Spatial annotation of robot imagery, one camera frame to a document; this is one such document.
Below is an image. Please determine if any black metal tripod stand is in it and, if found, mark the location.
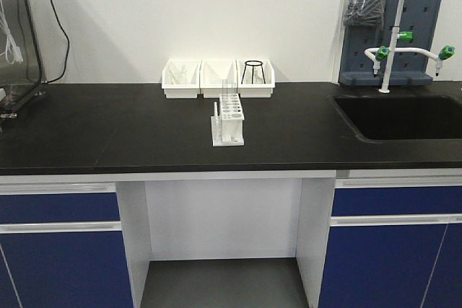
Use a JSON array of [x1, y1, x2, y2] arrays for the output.
[[241, 60, 266, 84]]

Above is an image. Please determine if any white cable bundle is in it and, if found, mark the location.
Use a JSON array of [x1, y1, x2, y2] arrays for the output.
[[0, 0, 24, 65]]

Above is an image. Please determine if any black lab sink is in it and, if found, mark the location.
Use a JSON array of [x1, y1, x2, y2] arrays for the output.
[[330, 95, 461, 143]]

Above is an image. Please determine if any blue right cabinet door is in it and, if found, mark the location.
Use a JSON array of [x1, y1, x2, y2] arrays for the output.
[[318, 224, 461, 307]]

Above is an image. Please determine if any blue left cabinet door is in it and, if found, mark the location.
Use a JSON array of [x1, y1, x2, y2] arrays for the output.
[[1, 232, 134, 307]]

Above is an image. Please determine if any black power cable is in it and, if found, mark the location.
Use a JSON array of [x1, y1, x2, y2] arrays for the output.
[[34, 0, 71, 84]]

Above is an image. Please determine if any blue left upper drawer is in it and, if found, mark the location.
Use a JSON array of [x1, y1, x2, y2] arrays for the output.
[[1, 193, 120, 224]]

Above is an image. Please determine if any blue-grey pegboard drying rack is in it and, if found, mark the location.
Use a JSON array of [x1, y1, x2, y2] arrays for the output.
[[339, 0, 441, 87]]

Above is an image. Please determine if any white middle storage bin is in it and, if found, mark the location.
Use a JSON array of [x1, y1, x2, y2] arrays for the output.
[[199, 60, 237, 98]]

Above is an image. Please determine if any blue right upper drawer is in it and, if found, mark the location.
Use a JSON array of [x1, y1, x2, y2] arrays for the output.
[[331, 186, 461, 216]]

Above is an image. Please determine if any metal frame stand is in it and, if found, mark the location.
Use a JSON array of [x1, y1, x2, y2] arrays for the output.
[[1, 0, 44, 120]]

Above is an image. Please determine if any blue cabinet door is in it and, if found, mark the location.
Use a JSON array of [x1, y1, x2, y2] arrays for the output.
[[1, 232, 134, 307], [318, 224, 461, 307]]

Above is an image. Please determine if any white storage bin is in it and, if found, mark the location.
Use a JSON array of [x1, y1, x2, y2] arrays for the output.
[[162, 59, 201, 99], [236, 59, 275, 98], [199, 60, 237, 98]]

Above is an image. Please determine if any white left storage bin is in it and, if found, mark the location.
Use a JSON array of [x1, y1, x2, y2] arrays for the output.
[[162, 59, 201, 99]]

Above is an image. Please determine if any white right storage bin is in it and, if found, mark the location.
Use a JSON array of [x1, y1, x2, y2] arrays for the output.
[[236, 59, 275, 98]]

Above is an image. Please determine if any white test tube rack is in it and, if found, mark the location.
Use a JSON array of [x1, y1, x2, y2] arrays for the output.
[[211, 94, 245, 146]]

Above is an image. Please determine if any clear glass beaker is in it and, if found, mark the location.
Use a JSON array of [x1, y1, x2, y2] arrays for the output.
[[169, 65, 187, 84]]

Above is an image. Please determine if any blue drawer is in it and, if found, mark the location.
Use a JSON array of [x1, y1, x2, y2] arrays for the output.
[[331, 186, 461, 216], [1, 193, 120, 224]]

